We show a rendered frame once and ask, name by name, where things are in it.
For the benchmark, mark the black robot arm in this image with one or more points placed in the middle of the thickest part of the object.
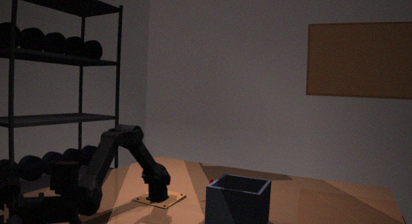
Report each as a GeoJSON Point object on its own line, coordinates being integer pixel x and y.
{"type": "Point", "coordinates": [83, 196]}

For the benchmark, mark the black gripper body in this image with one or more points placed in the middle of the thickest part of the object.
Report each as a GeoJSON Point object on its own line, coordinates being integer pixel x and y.
{"type": "Point", "coordinates": [32, 210]}

